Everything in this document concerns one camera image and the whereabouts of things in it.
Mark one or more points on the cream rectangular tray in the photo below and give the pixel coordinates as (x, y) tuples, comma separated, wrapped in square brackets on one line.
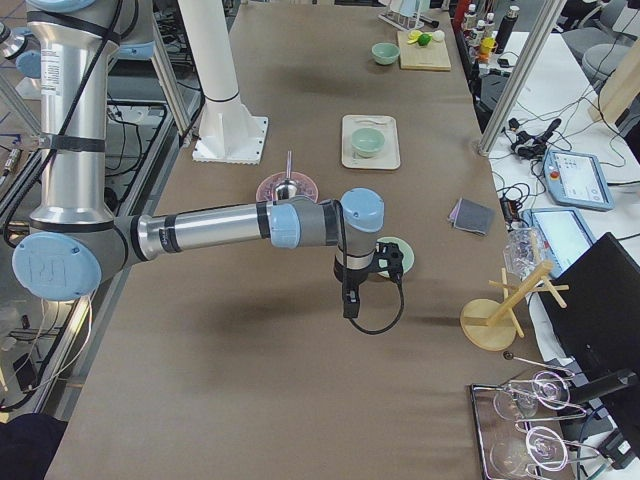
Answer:
[(387, 159)]

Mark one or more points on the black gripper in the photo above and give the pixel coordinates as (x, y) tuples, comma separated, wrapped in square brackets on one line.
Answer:
[(351, 280)]

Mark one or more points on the blue teach pendant tablet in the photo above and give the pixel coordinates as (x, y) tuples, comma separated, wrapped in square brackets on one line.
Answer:
[(576, 179)]

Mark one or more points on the wooden cutting board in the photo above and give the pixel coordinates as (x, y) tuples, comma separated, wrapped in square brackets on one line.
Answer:
[(432, 57)]

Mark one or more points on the white garlic bulb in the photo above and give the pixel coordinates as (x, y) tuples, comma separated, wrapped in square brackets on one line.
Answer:
[(438, 36)]

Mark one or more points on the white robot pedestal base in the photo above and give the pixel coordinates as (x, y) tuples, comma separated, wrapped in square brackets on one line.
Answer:
[(228, 132)]

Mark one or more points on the wooden mug tree stand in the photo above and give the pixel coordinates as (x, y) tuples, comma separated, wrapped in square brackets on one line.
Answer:
[(492, 325)]

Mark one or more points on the pink bowl with ice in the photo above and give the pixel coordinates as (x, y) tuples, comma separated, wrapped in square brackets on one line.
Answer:
[(306, 186)]

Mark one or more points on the metal ice scoop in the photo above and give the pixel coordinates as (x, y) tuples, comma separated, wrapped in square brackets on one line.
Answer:
[(287, 188)]

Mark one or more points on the green bowl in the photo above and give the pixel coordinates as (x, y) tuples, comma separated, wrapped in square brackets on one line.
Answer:
[(367, 142), (385, 53), (408, 256)]

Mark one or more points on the green bowl on tray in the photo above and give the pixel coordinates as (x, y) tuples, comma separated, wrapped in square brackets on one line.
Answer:
[(367, 142)]

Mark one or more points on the black monitor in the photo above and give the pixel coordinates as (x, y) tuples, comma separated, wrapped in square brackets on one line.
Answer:
[(599, 327)]

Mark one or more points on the green lime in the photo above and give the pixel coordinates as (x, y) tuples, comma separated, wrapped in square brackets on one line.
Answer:
[(424, 39)]

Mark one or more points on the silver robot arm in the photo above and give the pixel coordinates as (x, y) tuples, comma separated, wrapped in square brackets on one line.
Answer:
[(75, 242)]

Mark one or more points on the grey and purple cloths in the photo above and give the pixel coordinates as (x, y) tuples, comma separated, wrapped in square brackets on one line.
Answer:
[(472, 217)]

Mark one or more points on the wire glass rack tray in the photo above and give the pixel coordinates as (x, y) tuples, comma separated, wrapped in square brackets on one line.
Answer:
[(518, 429)]

